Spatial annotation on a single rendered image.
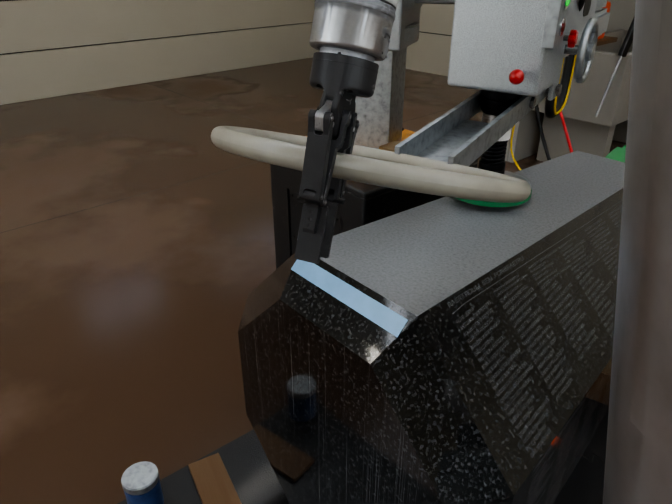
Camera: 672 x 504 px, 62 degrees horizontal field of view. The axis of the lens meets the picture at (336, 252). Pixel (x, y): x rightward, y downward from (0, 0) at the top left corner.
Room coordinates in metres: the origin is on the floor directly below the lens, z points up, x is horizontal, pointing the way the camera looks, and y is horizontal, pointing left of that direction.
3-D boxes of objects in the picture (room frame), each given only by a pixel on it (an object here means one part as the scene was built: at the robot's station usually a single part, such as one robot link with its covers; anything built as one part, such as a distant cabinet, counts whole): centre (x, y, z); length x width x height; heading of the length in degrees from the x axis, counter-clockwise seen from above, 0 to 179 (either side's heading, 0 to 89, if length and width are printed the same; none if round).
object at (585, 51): (1.43, -0.57, 1.24); 0.15 x 0.10 x 0.15; 148
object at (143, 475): (1.09, 0.56, 0.08); 0.10 x 0.10 x 0.13
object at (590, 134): (4.36, -2.12, 0.43); 1.30 x 0.62 x 0.86; 132
